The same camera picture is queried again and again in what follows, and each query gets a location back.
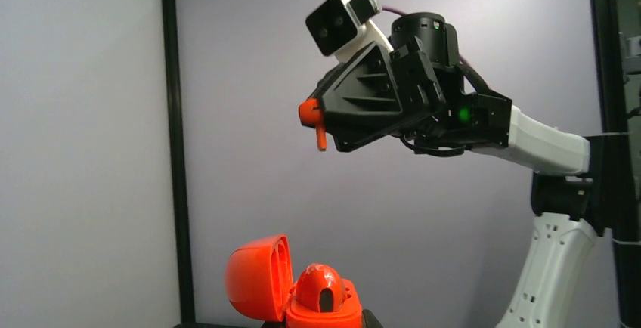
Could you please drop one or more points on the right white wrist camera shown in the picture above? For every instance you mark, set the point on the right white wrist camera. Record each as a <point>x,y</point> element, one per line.
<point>341,28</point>

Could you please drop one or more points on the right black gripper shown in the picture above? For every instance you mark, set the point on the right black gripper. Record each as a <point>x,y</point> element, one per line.
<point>361,102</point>

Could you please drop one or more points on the black frame post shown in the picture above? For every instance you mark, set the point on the black frame post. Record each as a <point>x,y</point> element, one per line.
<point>621,205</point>
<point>177,159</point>

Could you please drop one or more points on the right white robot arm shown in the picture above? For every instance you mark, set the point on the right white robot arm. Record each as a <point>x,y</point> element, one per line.
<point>566,171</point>

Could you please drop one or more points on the red round cap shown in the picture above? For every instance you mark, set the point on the red round cap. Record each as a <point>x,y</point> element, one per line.
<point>260,284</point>

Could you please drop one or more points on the red earbud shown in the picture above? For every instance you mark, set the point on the red earbud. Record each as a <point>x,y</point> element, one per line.
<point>311,115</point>
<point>320,289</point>

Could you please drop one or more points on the left black frame post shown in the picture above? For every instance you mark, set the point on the left black frame post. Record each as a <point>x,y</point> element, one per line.
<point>177,159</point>

